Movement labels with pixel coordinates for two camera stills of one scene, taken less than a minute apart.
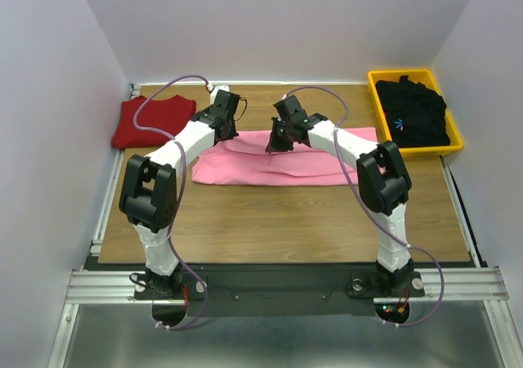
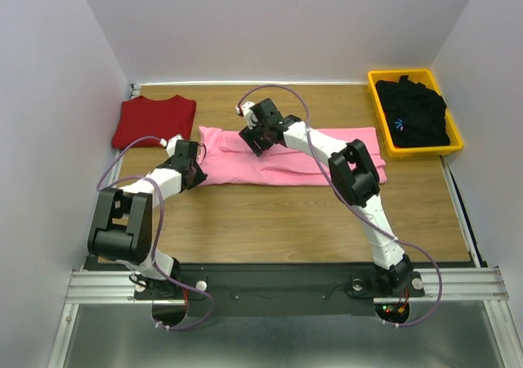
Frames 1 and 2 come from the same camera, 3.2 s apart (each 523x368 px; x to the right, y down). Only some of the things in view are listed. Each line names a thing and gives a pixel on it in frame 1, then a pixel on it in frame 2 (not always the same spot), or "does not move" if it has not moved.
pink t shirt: (243, 159) does not move
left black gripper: (233, 133) → (200, 176)
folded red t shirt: (168, 114) does not move
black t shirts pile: (416, 113) does not move
